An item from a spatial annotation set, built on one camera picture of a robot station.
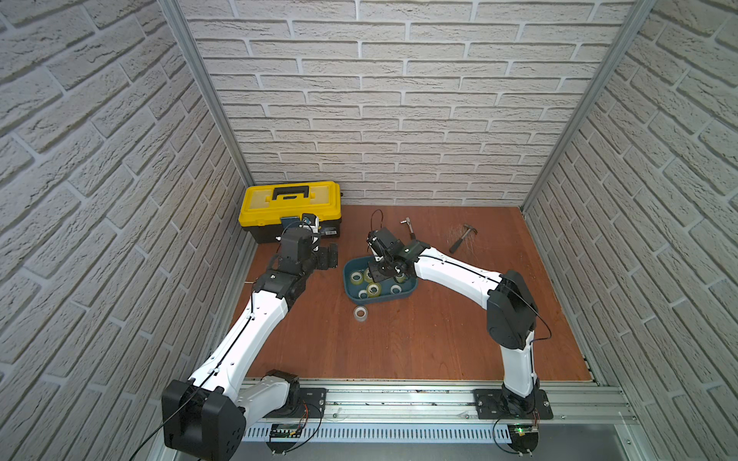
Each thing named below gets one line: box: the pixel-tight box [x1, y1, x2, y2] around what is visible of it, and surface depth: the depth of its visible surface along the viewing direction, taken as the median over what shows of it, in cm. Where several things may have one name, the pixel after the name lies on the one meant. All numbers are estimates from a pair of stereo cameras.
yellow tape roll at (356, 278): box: [349, 270, 364, 286], surface depth 99 cm
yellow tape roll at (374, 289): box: [367, 282, 382, 298], surface depth 94 cm
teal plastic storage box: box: [343, 255, 419, 305], surface depth 95 cm
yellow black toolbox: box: [238, 180, 343, 243], surface depth 100 cm
